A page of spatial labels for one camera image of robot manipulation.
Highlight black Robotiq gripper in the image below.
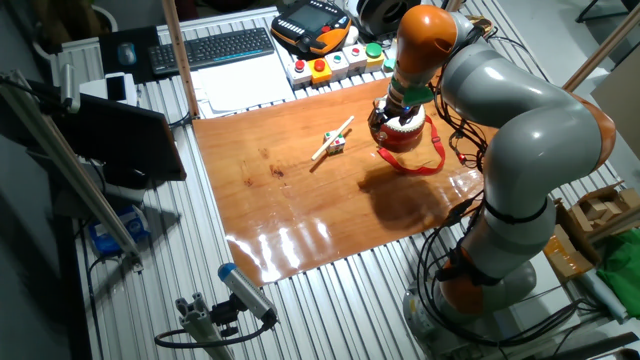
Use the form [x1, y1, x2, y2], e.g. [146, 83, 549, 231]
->
[368, 97, 425, 147]

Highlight pale wooden drumstick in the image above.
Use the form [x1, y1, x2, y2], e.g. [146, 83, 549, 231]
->
[310, 115, 356, 162]

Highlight red drum white skin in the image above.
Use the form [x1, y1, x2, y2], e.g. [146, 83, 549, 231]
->
[375, 107, 427, 154]

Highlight yellow box big green button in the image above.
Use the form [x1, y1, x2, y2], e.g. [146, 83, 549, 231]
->
[363, 42, 386, 73]

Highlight white box red button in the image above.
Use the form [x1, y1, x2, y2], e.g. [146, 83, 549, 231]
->
[286, 58, 314, 90]
[342, 43, 369, 76]

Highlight white box green button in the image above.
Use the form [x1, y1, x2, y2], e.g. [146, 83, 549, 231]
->
[324, 51, 350, 81]

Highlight yellow box red button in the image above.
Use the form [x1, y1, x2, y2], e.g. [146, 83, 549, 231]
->
[308, 58, 333, 86]

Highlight black round spool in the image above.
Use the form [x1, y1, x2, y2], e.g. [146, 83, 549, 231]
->
[355, 0, 416, 36]

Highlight glossy wood-pattern mat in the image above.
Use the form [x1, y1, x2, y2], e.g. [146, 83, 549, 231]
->
[192, 74, 497, 287]

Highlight black orange teach pendant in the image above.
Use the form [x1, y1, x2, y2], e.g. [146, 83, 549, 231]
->
[270, 0, 353, 56]

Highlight gold foil packet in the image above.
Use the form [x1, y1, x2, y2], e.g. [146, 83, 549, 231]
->
[467, 14, 495, 32]

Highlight white paper stack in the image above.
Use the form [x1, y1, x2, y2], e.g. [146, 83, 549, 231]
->
[192, 52, 296, 119]

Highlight black computer keyboard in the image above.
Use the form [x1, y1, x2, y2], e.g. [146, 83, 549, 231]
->
[147, 27, 276, 76]

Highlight brown taped cardboard box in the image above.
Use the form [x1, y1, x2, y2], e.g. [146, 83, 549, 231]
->
[542, 199, 601, 281]

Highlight cardboard box wooden blocks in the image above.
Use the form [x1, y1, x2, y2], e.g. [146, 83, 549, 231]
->
[569, 182, 640, 236]

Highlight brown board panel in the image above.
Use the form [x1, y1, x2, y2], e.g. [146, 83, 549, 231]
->
[591, 59, 640, 161]

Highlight black monitor screen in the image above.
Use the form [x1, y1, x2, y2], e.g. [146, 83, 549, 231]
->
[49, 92, 188, 182]

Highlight grey computer mouse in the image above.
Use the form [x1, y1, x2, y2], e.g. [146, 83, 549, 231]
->
[117, 41, 138, 66]

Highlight white smartphone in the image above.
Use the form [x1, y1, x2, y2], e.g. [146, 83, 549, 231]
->
[104, 72, 129, 104]

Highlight black mouse pad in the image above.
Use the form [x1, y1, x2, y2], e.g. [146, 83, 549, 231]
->
[98, 25, 161, 85]

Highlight white rolled tube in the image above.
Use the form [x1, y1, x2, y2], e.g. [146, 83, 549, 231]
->
[578, 269, 629, 321]

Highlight blue plastic packet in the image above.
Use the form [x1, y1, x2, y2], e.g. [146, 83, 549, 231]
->
[88, 204, 151, 257]

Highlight green cloth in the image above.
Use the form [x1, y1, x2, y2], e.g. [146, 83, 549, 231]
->
[597, 239, 640, 319]

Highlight white flat box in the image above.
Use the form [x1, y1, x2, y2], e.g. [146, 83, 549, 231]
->
[78, 74, 140, 107]

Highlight long aluminium diagonal bar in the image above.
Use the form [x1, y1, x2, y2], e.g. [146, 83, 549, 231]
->
[0, 69, 144, 274]

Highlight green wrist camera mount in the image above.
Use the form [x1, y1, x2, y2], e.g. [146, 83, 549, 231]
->
[391, 74, 435, 107]

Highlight red fabric drum strap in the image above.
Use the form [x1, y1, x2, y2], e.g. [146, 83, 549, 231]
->
[377, 115, 447, 176]

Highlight silver camera blue cap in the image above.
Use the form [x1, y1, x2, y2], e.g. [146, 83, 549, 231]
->
[217, 262, 279, 324]

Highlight wooden post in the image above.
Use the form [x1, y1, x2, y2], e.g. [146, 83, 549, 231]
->
[562, 4, 640, 94]
[162, 0, 201, 120]

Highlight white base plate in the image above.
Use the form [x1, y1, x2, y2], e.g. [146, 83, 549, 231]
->
[519, 249, 581, 326]

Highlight black camera bracket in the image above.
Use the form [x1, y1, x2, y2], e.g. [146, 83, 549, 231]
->
[209, 294, 247, 338]

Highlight aluminium profile mount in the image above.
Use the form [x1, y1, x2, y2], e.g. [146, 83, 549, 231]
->
[174, 293, 235, 360]

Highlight black camera cable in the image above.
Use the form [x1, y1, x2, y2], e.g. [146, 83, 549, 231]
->
[153, 312, 279, 350]

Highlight small silver camera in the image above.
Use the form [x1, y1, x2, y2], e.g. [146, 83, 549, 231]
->
[59, 62, 81, 114]

